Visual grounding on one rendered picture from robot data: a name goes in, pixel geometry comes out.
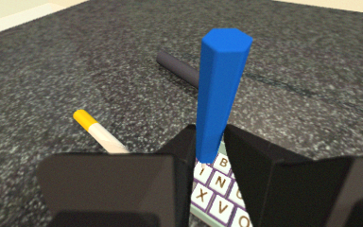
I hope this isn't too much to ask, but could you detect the white cylinder with yellow cap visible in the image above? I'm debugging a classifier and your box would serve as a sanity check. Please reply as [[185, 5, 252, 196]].
[[74, 110, 132, 153]]

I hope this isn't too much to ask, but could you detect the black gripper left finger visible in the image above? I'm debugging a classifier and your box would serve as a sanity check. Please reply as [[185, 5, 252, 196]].
[[36, 124, 197, 227]]

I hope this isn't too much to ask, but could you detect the blue stylus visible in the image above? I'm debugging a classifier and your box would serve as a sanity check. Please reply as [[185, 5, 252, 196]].
[[196, 28, 252, 168]]

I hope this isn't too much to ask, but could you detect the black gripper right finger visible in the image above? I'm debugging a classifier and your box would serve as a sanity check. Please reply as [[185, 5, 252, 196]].
[[223, 124, 363, 227]]

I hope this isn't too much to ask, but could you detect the small keyboard with keys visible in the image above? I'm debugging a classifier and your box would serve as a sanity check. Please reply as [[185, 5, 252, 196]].
[[190, 141, 252, 227]]

